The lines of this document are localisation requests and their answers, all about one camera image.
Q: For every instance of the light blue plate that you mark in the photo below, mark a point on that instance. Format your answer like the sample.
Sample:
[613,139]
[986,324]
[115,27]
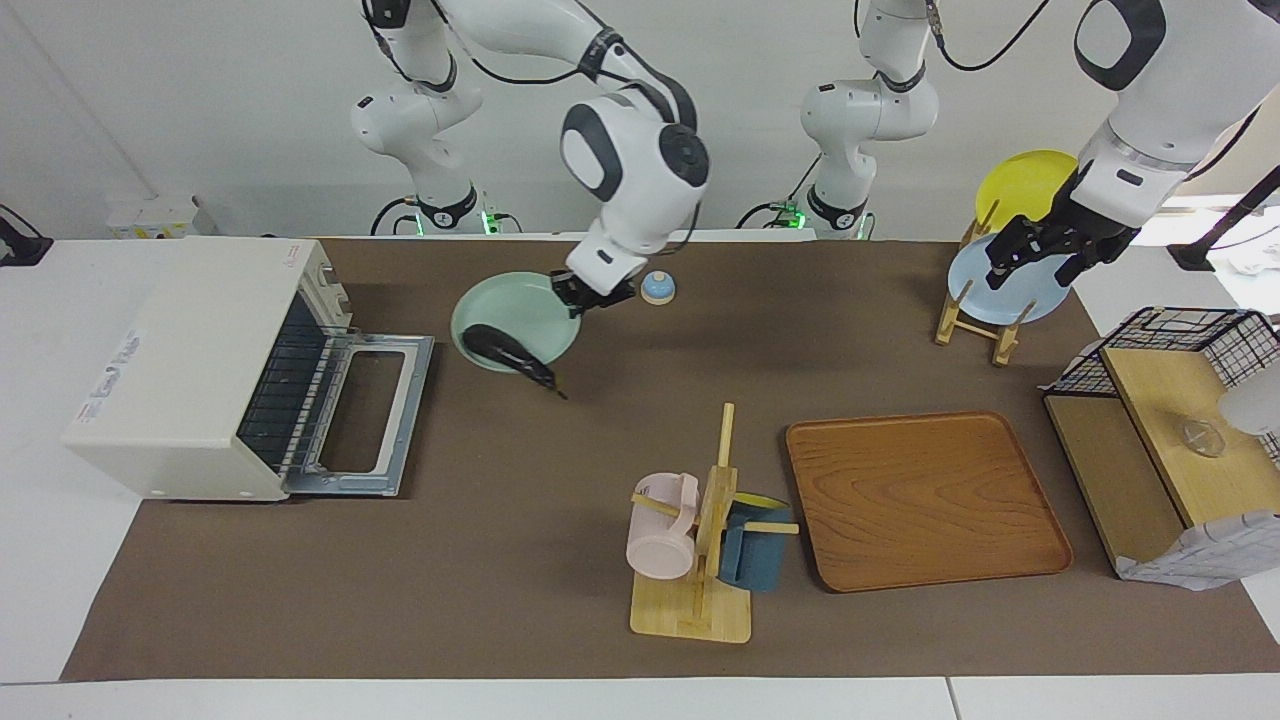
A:
[975,290]

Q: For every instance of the wooden shelf box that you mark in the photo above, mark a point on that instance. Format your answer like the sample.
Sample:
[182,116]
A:
[1120,480]

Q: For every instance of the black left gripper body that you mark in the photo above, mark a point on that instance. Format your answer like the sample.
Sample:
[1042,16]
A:
[1080,225]

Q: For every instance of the white crumpled cloth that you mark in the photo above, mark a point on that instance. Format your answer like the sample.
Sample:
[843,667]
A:
[1245,262]

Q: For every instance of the clear glass cup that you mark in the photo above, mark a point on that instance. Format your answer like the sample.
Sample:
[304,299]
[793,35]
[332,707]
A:
[1204,438]

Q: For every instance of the black camera stand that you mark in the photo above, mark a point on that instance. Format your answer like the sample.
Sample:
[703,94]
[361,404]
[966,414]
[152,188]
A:
[1225,225]

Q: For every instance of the wooden plate rack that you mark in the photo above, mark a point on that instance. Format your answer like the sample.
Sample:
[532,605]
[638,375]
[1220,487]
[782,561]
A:
[1003,345]

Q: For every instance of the wooden mug rack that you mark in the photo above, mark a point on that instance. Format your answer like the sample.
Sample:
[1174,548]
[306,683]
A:
[690,610]

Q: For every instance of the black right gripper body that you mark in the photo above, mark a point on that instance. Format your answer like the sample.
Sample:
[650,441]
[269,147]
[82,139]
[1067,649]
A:
[605,295]

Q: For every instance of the yellow plate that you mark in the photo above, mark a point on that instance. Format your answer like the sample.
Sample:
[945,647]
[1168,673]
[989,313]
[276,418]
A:
[1025,185]

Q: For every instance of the brown wooden tray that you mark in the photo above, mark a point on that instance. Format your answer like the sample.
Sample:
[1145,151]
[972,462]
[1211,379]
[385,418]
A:
[925,500]

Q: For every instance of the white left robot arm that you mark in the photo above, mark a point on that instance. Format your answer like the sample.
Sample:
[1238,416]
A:
[1170,90]

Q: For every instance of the blue mug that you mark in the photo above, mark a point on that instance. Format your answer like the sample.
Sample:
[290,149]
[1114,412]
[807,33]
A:
[755,560]

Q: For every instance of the white toaster oven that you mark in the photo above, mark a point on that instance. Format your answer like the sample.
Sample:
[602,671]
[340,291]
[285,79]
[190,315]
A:
[180,360]

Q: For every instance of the white power box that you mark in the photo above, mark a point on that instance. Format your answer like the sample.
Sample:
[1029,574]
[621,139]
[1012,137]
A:
[150,215]

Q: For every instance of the brown table mat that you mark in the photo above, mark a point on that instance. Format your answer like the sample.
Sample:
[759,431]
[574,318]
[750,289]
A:
[480,520]

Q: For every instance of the white checked cloth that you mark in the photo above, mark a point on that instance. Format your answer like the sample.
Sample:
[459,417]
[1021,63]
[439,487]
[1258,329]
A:
[1215,555]

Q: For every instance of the white rounded object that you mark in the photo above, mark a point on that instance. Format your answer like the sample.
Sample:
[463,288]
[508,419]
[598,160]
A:
[1255,405]

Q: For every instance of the pink mug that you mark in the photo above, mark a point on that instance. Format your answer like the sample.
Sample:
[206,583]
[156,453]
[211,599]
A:
[660,540]

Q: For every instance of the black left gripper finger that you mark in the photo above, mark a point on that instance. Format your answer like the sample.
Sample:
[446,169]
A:
[1010,260]
[1078,266]

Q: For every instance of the small blue call bell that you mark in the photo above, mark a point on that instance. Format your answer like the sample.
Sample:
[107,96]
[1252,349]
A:
[660,292]

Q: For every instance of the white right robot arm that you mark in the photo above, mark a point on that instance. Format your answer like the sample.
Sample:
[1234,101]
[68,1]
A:
[630,150]

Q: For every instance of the black clamp mount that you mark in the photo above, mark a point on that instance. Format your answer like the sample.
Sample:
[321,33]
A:
[22,248]

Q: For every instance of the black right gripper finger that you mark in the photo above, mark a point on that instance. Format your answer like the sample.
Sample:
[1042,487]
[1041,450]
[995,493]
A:
[592,306]
[566,303]

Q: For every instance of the mint green plate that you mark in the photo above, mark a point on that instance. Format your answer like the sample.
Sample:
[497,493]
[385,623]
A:
[515,305]

